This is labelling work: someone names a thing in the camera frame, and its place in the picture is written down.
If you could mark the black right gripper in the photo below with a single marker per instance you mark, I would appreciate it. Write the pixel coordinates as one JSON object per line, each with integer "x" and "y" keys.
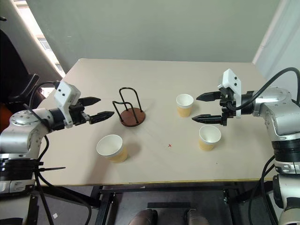
{"x": 227, "y": 106}

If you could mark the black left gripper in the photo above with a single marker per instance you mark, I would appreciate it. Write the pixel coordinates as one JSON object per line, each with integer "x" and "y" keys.
{"x": 78, "y": 115}

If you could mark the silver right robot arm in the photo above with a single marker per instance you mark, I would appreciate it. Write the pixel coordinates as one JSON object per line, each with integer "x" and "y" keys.
{"x": 279, "y": 117}

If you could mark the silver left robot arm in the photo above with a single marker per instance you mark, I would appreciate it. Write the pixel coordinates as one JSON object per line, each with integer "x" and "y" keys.
{"x": 22, "y": 134}

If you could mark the yellow paper cup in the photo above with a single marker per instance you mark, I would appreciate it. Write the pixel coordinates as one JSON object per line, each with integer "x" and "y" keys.
{"x": 113, "y": 148}
{"x": 185, "y": 105}
{"x": 209, "y": 138}

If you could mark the black office chair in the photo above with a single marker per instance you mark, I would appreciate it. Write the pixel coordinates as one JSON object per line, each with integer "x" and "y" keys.
{"x": 16, "y": 77}

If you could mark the dark rounded robot foot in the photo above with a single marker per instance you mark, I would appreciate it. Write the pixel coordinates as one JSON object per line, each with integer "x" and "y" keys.
{"x": 195, "y": 217}
{"x": 144, "y": 217}

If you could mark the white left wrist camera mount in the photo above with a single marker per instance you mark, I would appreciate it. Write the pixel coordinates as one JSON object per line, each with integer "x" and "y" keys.
{"x": 66, "y": 95}

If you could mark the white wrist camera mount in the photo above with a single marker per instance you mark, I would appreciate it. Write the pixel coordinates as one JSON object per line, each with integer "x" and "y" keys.
{"x": 66, "y": 95}
{"x": 232, "y": 82}

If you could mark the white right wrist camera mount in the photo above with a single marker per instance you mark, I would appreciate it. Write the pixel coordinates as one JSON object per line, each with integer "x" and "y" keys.
{"x": 232, "y": 82}

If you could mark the black metal table frame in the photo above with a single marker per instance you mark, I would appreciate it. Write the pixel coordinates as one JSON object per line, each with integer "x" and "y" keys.
{"x": 131, "y": 199}

